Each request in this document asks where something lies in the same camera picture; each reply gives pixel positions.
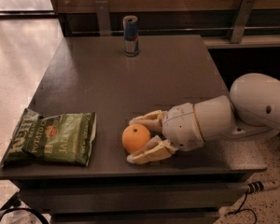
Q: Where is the orange fruit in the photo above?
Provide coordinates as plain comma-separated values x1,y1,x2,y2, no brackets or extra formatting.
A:
122,124,151,154

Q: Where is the right metal bracket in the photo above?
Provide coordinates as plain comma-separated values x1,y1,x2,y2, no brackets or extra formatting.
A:
229,0,256,44

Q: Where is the striped plug with cable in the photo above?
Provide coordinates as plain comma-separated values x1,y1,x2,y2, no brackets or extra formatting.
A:
227,180,280,224

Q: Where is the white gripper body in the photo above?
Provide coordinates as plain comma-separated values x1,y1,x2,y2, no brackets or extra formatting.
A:
161,103,204,152

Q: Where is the red bull can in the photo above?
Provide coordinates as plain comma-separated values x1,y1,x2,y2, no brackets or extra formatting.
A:
123,15,138,57

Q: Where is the black cable loop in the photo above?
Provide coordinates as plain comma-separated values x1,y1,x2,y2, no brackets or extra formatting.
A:
0,191,49,224

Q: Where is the green potato chips bag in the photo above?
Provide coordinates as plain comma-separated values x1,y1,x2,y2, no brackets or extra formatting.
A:
4,108,96,166

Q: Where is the left metal bracket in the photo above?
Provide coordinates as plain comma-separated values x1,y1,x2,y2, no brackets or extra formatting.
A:
95,1,111,36

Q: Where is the horizontal metal rail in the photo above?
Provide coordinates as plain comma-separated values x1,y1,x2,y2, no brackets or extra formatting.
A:
63,26,280,36

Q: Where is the grey cabinet drawer unit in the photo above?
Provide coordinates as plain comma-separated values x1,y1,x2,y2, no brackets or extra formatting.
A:
20,178,249,224

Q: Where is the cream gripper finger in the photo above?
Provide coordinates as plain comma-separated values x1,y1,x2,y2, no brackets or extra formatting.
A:
127,135,177,164
129,110,166,133

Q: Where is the metal bracket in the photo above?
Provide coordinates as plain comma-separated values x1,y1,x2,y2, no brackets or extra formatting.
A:
229,0,256,44
95,1,111,36

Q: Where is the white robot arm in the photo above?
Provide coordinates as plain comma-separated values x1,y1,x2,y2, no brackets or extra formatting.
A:
127,73,280,164

